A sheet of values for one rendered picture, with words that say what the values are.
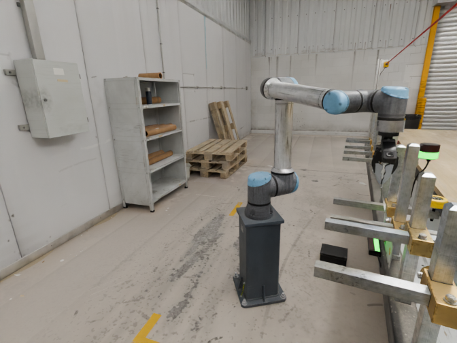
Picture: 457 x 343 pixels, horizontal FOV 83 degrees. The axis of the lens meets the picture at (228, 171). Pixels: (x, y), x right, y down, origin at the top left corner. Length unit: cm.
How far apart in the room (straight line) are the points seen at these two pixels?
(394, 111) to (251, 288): 136
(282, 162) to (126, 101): 201
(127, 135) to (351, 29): 722
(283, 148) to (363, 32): 749
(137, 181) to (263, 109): 638
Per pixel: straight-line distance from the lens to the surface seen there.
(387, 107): 115
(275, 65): 892
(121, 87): 316
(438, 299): 71
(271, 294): 199
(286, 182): 170
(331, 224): 92
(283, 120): 163
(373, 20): 903
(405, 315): 107
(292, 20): 903
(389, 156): 111
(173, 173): 404
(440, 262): 73
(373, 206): 144
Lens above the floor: 137
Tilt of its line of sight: 17 degrees down
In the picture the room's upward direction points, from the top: 1 degrees counter-clockwise
